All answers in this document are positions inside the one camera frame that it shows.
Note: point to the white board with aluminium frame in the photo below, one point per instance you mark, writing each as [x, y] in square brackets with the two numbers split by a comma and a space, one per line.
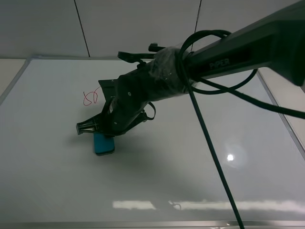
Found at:
[161, 170]

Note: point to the teal whiteboard eraser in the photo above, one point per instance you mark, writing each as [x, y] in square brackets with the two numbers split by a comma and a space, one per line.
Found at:
[103, 145]

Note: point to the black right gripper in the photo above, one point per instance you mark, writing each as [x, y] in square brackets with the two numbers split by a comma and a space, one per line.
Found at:
[125, 98]

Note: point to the red marker scribble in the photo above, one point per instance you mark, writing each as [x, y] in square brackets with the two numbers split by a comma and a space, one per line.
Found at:
[90, 97]

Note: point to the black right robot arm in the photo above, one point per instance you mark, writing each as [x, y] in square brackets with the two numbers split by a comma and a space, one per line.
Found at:
[276, 42]

